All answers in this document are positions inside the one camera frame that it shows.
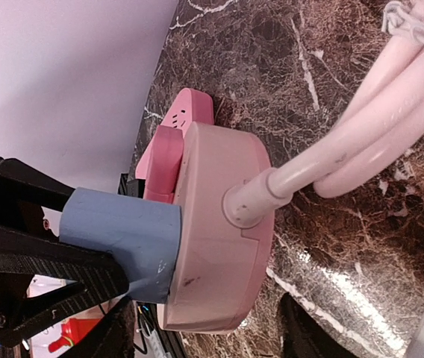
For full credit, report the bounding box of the pink triangular power strip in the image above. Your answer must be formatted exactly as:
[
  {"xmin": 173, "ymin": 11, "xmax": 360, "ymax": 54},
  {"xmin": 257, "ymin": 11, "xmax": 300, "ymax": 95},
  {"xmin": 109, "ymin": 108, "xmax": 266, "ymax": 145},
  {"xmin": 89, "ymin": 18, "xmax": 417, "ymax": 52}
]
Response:
[{"xmin": 134, "ymin": 87, "xmax": 215, "ymax": 182}]

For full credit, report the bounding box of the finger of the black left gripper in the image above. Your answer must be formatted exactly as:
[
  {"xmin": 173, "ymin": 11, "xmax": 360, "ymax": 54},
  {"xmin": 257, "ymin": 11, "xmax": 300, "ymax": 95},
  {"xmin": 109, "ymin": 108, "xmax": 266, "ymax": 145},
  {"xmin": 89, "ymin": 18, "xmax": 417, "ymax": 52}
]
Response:
[
  {"xmin": 0, "ymin": 225, "xmax": 129, "ymax": 347},
  {"xmin": 0, "ymin": 157, "xmax": 74, "ymax": 239}
]

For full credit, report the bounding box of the pink coiled cable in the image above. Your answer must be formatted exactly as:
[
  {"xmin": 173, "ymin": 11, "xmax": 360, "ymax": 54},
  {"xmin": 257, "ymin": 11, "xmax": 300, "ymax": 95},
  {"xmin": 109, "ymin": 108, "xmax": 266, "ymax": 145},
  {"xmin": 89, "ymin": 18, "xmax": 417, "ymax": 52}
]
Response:
[{"xmin": 221, "ymin": 0, "xmax": 424, "ymax": 229}]

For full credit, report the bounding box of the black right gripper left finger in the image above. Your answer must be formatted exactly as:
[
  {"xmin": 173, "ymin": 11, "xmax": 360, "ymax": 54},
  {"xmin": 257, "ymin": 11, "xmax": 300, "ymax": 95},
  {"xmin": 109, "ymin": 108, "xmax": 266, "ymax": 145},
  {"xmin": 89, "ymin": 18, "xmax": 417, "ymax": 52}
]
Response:
[{"xmin": 68, "ymin": 296, "xmax": 136, "ymax": 358}]

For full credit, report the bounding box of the light blue adapter plug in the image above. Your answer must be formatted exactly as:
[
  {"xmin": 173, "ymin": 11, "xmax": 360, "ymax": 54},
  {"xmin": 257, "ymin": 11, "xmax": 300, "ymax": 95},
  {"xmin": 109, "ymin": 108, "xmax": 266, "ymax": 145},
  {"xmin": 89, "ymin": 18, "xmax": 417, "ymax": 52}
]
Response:
[{"xmin": 59, "ymin": 188, "xmax": 181, "ymax": 304}]

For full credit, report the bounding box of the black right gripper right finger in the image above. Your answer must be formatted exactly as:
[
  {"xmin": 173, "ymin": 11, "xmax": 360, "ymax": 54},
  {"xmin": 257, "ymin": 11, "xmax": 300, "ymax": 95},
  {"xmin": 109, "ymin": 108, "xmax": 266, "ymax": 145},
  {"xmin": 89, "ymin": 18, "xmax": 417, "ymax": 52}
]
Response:
[{"xmin": 279, "ymin": 293, "xmax": 356, "ymax": 358}]

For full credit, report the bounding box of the pink round power socket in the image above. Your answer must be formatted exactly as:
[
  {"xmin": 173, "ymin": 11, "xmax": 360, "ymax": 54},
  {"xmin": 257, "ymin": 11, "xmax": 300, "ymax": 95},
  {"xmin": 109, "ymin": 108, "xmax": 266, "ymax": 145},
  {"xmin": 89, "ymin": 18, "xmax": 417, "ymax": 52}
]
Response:
[{"xmin": 158, "ymin": 122, "xmax": 275, "ymax": 334}]

